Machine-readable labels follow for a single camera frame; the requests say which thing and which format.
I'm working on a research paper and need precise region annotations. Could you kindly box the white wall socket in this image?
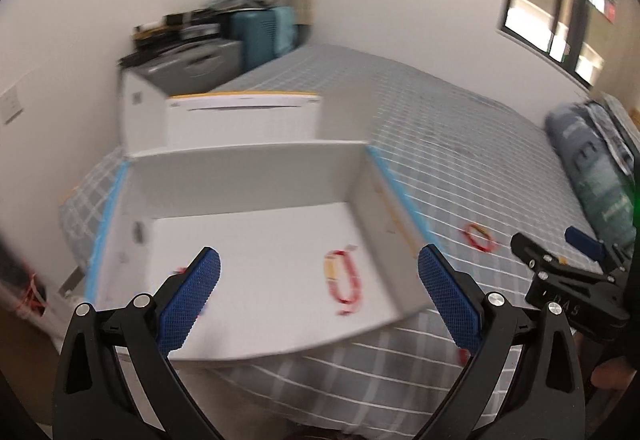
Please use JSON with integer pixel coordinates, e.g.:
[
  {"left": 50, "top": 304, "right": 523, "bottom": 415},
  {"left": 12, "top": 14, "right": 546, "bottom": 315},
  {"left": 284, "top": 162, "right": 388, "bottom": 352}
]
[{"left": 0, "top": 86, "right": 23, "bottom": 125}]

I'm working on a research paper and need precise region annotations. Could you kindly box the teal suitcase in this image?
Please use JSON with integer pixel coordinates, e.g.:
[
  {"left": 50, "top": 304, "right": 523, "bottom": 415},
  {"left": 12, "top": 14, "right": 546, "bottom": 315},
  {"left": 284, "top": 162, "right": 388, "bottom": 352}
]
[{"left": 230, "top": 6, "right": 297, "bottom": 72}]

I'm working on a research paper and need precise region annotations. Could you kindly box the grey checked pillow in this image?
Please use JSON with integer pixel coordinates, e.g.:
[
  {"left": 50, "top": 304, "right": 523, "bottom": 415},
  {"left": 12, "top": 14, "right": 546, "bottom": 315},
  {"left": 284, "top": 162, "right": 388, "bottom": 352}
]
[{"left": 586, "top": 94, "right": 639, "bottom": 182}]

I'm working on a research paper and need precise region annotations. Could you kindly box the black clutter pile on suitcases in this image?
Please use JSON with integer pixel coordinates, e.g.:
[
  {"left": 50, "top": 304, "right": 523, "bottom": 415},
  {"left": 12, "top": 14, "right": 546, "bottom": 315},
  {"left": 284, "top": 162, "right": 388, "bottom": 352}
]
[{"left": 132, "top": 0, "right": 276, "bottom": 50}]

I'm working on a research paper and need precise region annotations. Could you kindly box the red cord bracelet gold tube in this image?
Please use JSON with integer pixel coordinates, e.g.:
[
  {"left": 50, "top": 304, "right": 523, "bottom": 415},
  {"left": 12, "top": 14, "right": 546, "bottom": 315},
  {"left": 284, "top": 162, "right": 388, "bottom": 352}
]
[{"left": 462, "top": 223, "right": 498, "bottom": 254}]

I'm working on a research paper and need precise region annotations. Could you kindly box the person's right hand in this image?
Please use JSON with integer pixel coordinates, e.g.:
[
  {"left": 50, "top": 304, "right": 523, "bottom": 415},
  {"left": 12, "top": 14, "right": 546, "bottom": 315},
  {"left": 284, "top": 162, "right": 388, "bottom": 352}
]
[{"left": 573, "top": 332, "right": 637, "bottom": 390}]

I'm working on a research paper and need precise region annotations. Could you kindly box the white blue yellow cardboard box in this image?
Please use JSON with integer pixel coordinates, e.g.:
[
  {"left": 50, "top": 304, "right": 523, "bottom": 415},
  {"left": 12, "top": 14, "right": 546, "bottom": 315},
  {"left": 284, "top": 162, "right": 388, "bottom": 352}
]
[{"left": 87, "top": 81, "right": 431, "bottom": 364}]

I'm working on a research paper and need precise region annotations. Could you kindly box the grey hard suitcase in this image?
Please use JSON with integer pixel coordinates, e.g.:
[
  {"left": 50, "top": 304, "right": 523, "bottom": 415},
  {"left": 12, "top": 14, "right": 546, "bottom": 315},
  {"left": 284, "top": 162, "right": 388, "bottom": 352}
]
[{"left": 134, "top": 38, "right": 242, "bottom": 96}]

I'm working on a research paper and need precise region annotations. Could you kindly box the folded blue grey duvet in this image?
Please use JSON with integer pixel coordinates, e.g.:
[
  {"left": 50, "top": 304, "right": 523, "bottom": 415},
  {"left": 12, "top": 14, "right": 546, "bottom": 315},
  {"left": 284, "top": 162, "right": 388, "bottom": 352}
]
[{"left": 544, "top": 102, "right": 636, "bottom": 254}]

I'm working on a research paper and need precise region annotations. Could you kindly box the red cord bracelet gold charm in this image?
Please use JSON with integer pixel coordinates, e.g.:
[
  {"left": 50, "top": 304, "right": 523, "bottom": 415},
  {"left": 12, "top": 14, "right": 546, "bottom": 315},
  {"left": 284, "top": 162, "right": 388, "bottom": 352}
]
[{"left": 323, "top": 245, "right": 362, "bottom": 317}]

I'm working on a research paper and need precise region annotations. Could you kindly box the grey checked bed sheet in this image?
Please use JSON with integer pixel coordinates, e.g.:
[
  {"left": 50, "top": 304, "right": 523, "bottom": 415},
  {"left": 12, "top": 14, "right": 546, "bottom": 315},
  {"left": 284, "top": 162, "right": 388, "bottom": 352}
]
[{"left": 60, "top": 44, "right": 601, "bottom": 438}]

